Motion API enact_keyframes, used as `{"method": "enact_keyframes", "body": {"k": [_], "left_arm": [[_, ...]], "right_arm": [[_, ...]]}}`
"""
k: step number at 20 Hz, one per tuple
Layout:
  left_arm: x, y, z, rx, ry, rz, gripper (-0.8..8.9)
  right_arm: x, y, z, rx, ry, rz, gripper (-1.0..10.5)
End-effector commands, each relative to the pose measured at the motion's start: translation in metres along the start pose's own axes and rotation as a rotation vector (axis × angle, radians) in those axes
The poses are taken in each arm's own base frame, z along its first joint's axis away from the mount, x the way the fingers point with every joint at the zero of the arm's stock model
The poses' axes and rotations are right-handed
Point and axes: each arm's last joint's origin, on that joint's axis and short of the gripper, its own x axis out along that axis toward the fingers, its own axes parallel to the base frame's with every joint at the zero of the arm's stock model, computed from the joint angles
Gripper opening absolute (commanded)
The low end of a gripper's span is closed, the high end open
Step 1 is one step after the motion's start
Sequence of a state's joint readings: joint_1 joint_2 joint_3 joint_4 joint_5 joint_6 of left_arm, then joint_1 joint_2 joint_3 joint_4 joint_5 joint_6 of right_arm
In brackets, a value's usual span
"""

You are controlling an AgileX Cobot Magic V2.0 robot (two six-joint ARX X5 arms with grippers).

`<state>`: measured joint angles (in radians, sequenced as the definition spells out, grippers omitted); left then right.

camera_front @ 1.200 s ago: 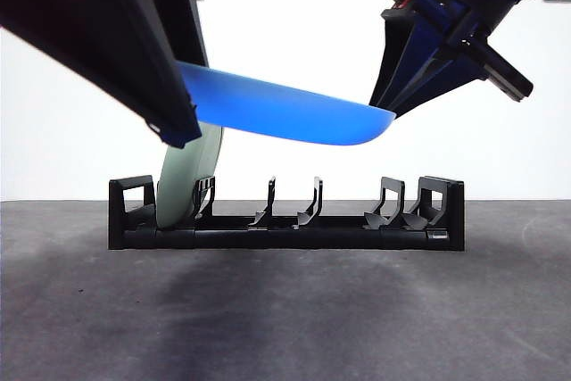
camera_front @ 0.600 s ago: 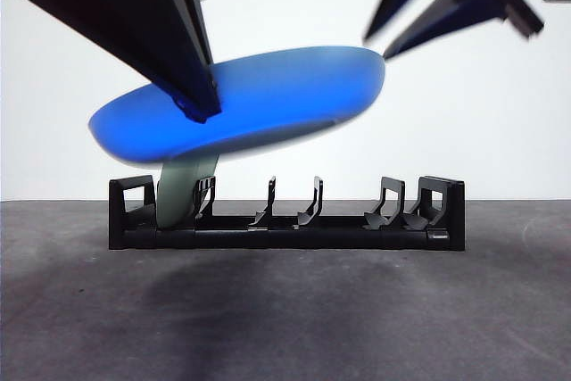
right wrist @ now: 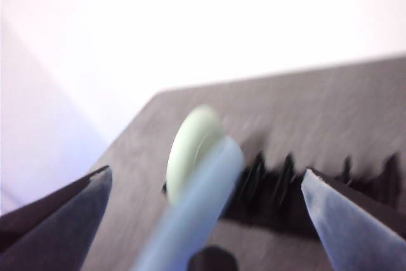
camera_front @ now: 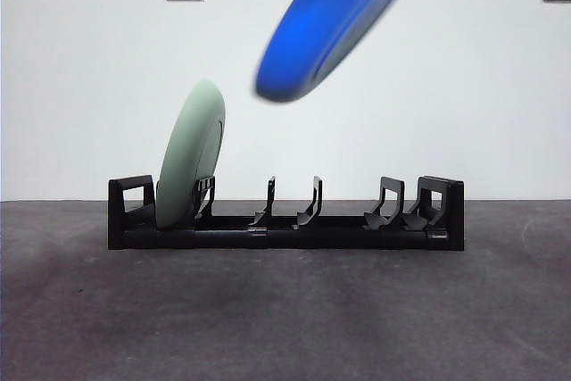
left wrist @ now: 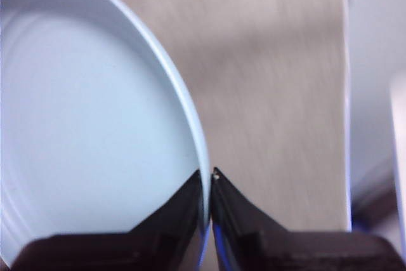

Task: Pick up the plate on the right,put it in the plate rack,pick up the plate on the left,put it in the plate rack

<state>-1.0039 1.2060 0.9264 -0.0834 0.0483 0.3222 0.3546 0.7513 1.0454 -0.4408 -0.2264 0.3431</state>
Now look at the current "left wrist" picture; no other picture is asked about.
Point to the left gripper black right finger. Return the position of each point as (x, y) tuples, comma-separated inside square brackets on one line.
[(272, 252)]

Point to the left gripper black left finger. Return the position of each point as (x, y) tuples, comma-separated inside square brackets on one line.
[(127, 252)]

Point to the blue round plate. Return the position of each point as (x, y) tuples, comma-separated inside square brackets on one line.
[(95, 109)]

